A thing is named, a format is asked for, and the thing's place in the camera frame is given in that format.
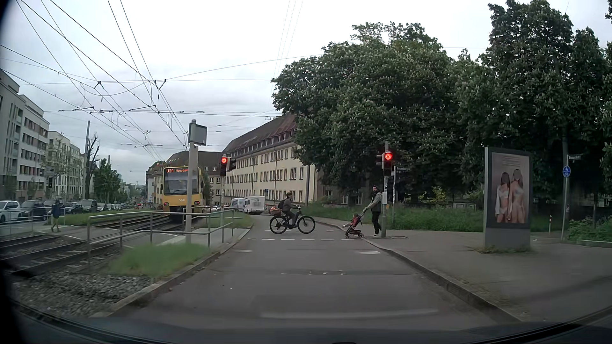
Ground cream building with brown roof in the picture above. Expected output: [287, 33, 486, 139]
[222, 113, 318, 206]

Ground person on bicycle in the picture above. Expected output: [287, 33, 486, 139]
[269, 192, 317, 235]

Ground white box van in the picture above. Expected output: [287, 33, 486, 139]
[243, 195, 266, 215]

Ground traffic light on island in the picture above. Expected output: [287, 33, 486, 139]
[219, 154, 237, 211]

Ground building with dark roof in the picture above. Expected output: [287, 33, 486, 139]
[145, 150, 224, 207]

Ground grey asphalt road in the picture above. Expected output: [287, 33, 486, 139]
[111, 213, 519, 331]

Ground grey pole with display box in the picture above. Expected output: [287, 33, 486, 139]
[185, 119, 208, 243]

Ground yellow tram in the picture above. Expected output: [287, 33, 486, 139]
[162, 166, 207, 214]

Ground grass verge with bushes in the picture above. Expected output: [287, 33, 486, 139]
[301, 201, 612, 242]

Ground large green trees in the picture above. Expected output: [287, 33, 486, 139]
[271, 0, 612, 206]

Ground car's own bonnet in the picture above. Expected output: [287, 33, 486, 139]
[10, 300, 612, 344]

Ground grey metal railing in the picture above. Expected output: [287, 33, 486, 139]
[0, 208, 236, 264]

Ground grass strip beside track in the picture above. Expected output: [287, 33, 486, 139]
[106, 213, 254, 279]

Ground green tree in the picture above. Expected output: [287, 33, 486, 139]
[93, 159, 129, 204]

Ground grey advertising billboard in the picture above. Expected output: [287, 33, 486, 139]
[483, 146, 534, 250]

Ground bare tree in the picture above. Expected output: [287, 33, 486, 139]
[82, 132, 101, 200]

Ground white multi-storey building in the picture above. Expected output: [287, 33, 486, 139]
[47, 131, 85, 201]

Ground grey paved pavement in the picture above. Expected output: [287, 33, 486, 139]
[316, 217, 612, 324]

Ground pole with round blue sign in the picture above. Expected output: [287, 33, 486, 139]
[560, 139, 572, 241]

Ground tram track with gravel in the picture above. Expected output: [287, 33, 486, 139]
[0, 213, 174, 318]

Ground row of parked cars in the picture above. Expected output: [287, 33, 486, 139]
[0, 198, 126, 224]

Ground grey modern building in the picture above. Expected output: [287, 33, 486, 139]
[0, 70, 50, 203]

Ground traffic light on grey post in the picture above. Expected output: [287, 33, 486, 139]
[375, 140, 394, 239]

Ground street name sign post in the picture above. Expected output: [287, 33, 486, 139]
[391, 165, 412, 225]

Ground overhead wires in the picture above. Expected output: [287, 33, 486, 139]
[0, 0, 488, 161]

